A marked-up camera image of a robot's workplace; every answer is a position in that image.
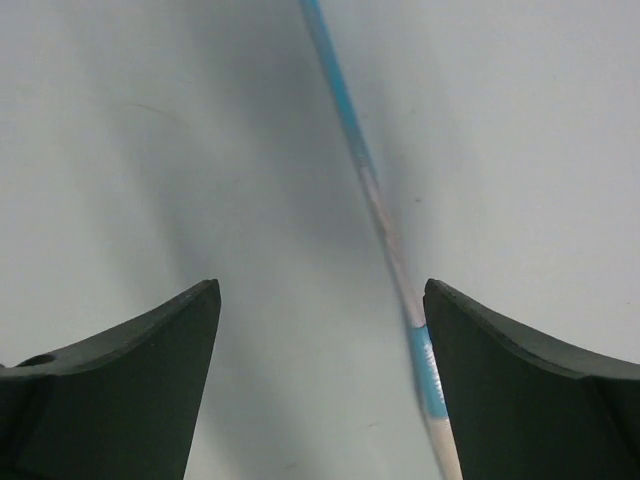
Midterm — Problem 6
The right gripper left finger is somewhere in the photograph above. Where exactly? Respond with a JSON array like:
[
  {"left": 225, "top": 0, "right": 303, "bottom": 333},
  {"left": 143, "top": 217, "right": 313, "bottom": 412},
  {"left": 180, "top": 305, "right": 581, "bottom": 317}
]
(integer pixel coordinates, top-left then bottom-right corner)
[{"left": 1, "top": 280, "right": 221, "bottom": 479}]

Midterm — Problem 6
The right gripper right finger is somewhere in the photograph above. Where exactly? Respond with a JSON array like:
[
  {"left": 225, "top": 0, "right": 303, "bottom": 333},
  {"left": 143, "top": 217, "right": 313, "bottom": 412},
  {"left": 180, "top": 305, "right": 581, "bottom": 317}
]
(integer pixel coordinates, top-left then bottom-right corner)
[{"left": 423, "top": 279, "right": 639, "bottom": 480}]

